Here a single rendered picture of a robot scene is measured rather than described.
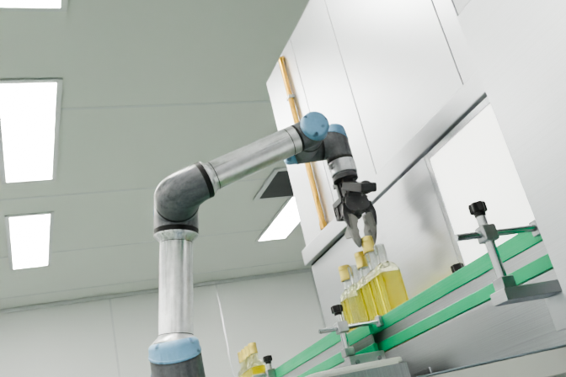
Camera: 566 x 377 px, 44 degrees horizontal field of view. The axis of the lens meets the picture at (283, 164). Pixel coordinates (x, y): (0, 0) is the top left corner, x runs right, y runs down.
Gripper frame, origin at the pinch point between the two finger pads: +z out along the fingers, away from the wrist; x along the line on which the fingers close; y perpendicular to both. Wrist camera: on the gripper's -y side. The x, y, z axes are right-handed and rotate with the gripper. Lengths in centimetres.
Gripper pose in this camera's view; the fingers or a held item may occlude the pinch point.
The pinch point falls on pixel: (366, 240)
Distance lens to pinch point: 188.7
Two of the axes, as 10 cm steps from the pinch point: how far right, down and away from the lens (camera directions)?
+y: -3.2, 4.4, 8.4
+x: -9.2, 0.6, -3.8
